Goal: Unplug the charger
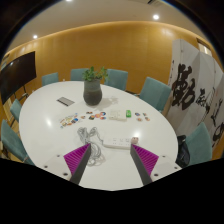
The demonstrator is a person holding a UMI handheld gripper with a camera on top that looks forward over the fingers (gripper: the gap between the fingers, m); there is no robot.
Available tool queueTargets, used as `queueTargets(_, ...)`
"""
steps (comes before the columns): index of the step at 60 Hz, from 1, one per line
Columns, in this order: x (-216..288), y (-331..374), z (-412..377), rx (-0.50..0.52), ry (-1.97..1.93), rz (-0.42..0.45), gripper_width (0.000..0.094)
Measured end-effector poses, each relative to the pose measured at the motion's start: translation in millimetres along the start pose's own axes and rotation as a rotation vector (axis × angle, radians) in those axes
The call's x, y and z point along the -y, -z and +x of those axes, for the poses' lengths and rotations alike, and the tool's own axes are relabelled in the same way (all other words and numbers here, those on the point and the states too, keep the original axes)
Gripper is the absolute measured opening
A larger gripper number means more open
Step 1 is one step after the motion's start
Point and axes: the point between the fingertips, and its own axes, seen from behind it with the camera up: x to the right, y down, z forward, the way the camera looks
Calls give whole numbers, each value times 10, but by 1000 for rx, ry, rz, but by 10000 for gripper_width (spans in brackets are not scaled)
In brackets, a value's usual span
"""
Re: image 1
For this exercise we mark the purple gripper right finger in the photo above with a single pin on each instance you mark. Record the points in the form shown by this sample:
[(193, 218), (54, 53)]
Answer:
[(145, 162)]

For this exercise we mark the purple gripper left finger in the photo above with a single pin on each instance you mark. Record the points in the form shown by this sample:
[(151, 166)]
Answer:
[(76, 161)]

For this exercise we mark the white charger plug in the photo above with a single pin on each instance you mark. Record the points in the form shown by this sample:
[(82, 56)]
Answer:
[(135, 140)]

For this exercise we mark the white power strip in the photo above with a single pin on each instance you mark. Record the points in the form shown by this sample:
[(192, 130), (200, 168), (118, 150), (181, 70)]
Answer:
[(117, 142)]

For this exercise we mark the black bag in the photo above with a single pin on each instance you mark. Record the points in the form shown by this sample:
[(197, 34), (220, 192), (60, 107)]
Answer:
[(183, 156)]

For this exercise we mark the colourful badge pile left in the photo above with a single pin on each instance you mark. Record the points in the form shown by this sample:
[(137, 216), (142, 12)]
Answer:
[(68, 120)]

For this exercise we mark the colourful badges right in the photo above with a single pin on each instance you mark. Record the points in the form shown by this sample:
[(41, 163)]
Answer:
[(142, 116)]

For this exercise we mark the colourful badges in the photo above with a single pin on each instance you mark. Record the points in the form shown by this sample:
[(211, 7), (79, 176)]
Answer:
[(92, 116), (142, 116)]

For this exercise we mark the colourful badges centre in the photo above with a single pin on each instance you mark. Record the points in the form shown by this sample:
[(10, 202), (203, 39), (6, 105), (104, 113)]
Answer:
[(92, 116)]

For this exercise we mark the green small object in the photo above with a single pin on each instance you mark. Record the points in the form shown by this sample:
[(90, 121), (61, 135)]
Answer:
[(128, 114)]

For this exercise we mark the white box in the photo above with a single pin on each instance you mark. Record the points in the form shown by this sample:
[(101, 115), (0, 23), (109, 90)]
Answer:
[(117, 115)]

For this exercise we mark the teal chair right front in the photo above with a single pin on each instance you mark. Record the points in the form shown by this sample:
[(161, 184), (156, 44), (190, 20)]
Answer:
[(199, 145)]

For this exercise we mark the dark grey plant pot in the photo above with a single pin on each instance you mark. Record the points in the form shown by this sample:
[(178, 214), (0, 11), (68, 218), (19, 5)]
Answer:
[(92, 92)]

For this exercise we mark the teal chair left front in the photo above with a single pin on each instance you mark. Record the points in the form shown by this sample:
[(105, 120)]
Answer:
[(13, 143)]

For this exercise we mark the teal chair right back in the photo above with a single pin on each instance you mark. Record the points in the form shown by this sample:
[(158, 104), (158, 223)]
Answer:
[(155, 93)]

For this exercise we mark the teal chair left middle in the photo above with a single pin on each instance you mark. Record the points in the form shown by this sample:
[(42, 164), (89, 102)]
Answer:
[(15, 109)]

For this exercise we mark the teal chair far centre-left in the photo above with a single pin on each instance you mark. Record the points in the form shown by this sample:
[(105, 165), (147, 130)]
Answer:
[(77, 74)]

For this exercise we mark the teal chair far left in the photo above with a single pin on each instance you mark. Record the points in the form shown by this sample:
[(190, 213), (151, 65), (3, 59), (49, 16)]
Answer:
[(50, 78)]

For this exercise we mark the teal chair far centre-right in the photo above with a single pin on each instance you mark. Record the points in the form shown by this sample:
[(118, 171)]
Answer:
[(117, 79)]

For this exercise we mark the green potted plant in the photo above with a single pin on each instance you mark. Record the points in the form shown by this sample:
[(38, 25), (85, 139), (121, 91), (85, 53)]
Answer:
[(91, 74)]

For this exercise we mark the calligraphy folding screen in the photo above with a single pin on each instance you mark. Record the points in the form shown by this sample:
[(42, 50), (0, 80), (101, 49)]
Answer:
[(197, 91)]

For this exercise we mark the black wall television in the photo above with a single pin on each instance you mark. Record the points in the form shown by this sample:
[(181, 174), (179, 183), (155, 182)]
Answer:
[(16, 74)]

